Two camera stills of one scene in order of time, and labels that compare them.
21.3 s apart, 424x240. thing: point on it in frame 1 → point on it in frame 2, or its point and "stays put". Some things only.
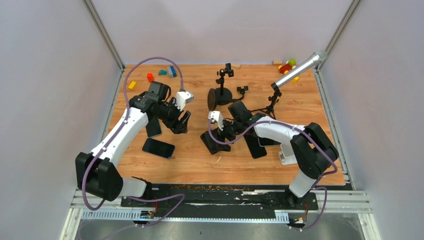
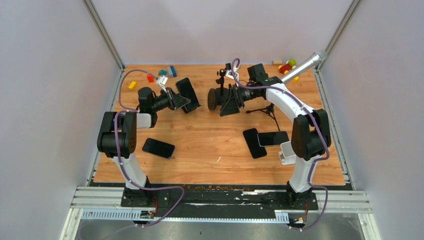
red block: x=150 y=77 stays put
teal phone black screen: x=153 y=128 → x=186 y=90
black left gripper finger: x=182 y=126 → x=170 y=93
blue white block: x=171 y=72 stays put
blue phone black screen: x=158 y=148 stays put
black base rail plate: x=221 y=199 stays put
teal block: x=162 y=72 stays put
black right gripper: x=224 y=132 → x=236 y=100
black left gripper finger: x=174 y=124 → x=177 y=100
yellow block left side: x=132 y=85 stays put
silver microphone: x=319 y=57 stays put
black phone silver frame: x=265 y=142 stays put
